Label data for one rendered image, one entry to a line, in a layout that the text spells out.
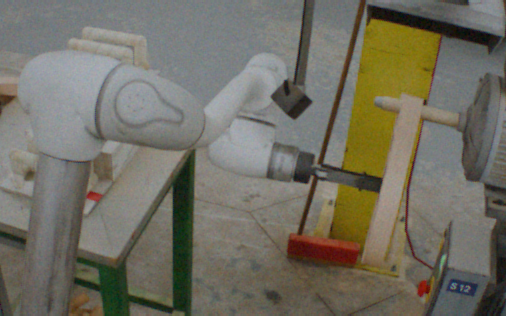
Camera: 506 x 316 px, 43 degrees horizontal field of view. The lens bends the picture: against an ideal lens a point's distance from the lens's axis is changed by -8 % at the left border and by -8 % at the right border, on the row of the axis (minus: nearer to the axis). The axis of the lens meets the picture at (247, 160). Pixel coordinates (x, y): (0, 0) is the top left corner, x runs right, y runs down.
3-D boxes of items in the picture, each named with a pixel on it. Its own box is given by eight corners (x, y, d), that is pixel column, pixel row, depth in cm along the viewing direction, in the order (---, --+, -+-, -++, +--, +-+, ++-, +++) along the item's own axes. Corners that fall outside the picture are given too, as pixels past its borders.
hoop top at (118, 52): (134, 58, 177) (135, 47, 175) (129, 63, 174) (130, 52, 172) (70, 46, 180) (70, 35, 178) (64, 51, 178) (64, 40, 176)
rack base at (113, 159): (139, 149, 186) (138, 121, 181) (113, 184, 173) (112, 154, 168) (55, 129, 191) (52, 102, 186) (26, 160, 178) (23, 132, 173)
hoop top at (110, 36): (147, 45, 183) (148, 34, 181) (143, 50, 180) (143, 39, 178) (85, 34, 187) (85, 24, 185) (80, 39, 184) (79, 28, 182)
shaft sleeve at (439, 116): (455, 129, 150) (457, 116, 151) (457, 125, 147) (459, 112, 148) (381, 111, 153) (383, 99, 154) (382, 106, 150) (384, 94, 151)
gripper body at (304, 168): (294, 179, 166) (332, 188, 165) (289, 182, 158) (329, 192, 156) (301, 149, 166) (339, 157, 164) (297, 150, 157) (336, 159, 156)
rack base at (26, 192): (113, 182, 173) (113, 178, 173) (87, 217, 161) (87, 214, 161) (26, 159, 178) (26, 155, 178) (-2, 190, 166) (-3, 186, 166)
